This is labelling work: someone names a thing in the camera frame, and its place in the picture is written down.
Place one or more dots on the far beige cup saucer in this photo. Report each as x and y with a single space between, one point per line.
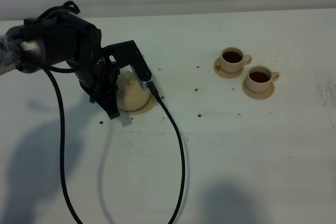
220 72

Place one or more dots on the beige ceramic teapot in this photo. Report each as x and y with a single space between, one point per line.
130 95

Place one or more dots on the near beige teacup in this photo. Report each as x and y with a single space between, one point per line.
260 78

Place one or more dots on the beige cup saucer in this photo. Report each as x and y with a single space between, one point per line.
220 72
258 95

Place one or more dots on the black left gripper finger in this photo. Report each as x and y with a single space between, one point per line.
108 101

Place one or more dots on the near beige cup saucer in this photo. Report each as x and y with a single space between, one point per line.
258 95

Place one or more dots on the large beige teapot saucer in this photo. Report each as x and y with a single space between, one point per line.
149 105

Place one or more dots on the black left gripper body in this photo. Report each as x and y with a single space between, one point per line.
99 80

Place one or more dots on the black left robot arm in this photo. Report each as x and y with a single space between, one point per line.
63 43

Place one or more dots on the beige teacup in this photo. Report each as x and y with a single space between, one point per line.
260 78
232 60

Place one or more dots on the far beige teacup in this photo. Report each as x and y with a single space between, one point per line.
232 60

